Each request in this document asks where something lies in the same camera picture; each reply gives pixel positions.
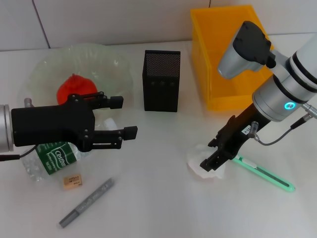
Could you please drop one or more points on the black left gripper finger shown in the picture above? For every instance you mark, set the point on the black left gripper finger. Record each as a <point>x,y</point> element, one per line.
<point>130,132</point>

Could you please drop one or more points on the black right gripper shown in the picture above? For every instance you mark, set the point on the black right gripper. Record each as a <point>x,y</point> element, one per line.
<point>237,138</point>

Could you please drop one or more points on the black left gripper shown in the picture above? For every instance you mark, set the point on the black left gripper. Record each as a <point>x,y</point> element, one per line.
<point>49,126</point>

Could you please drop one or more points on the white paper ball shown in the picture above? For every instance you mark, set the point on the white paper ball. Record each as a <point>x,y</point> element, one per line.
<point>195,163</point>

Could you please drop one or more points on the clear plastic water bottle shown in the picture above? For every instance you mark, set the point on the clear plastic water bottle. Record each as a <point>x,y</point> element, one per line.
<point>55,161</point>

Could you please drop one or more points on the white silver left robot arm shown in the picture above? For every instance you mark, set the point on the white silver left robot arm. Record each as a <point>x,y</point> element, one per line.
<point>5,129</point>

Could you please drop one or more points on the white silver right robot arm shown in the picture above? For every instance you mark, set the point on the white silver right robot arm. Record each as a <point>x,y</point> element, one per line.
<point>292,81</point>

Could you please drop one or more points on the green glass fruit plate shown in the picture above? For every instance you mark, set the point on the green glass fruit plate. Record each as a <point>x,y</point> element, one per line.
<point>109,67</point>

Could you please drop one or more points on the black mesh pen holder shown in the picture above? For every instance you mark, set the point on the black mesh pen holder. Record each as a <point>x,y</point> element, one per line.
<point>161,94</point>

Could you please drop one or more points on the green utility knife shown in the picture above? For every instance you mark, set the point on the green utility knife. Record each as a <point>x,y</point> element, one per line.
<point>267,174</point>

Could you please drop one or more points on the small beige eraser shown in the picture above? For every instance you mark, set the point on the small beige eraser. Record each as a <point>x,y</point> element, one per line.
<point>71,182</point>

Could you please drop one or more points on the grey marker pen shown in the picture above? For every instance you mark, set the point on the grey marker pen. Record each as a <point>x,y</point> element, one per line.
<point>89,200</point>

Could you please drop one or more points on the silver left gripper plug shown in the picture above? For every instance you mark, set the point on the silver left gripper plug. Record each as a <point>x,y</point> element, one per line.
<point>28,102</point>

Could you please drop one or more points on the yellow plastic bin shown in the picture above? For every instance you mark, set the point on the yellow plastic bin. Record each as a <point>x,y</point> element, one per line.
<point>210,32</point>

